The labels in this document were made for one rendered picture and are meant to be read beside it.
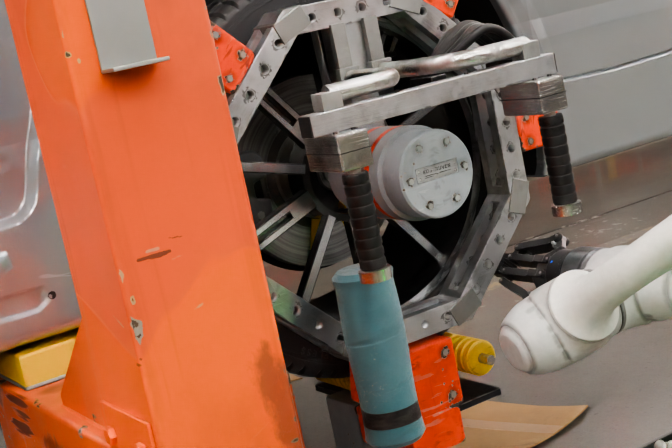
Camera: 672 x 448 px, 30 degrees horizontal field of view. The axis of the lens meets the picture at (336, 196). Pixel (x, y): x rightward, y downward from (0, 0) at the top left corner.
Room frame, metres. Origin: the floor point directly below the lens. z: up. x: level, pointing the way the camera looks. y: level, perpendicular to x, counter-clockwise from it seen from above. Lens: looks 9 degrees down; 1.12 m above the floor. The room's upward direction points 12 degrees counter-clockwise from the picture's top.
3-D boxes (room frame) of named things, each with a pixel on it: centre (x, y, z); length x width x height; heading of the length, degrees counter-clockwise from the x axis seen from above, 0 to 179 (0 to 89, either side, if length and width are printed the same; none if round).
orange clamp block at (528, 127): (2.07, -0.33, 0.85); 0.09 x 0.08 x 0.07; 120
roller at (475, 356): (2.06, -0.12, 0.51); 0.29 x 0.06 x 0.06; 30
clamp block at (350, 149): (1.65, -0.02, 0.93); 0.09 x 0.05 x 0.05; 30
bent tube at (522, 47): (1.86, -0.21, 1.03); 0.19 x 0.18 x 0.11; 30
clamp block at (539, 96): (1.82, -0.31, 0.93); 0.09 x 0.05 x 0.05; 30
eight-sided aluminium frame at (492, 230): (1.91, -0.06, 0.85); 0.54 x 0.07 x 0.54; 120
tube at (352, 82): (1.76, -0.04, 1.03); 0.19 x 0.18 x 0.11; 30
